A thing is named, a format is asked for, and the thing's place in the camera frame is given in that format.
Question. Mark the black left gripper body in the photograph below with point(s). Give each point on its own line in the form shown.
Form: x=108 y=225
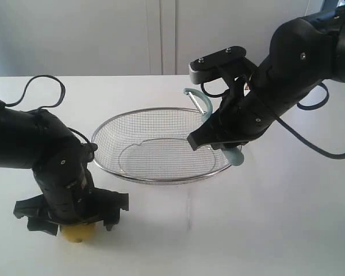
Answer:
x=69 y=196

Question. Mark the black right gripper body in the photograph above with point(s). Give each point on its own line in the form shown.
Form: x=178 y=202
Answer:
x=245 y=110

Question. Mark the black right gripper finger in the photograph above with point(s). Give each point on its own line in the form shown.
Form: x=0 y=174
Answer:
x=211 y=133

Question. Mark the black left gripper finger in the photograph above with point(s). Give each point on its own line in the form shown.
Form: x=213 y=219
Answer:
x=36 y=224
x=110 y=220

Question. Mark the teal handled vegetable peeler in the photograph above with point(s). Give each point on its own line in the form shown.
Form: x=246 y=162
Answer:
x=233 y=155

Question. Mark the yellow lemon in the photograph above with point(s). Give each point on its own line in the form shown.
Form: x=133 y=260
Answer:
x=78 y=233

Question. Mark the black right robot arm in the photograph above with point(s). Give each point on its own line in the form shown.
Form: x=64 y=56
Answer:
x=303 y=52

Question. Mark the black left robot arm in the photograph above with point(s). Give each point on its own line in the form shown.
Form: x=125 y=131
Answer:
x=37 y=140

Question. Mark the white cabinet doors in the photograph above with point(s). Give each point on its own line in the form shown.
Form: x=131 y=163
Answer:
x=134 y=37

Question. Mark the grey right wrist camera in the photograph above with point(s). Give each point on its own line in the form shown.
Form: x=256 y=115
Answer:
x=208 y=68

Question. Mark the metal wire mesh basket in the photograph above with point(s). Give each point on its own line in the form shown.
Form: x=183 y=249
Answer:
x=150 y=146

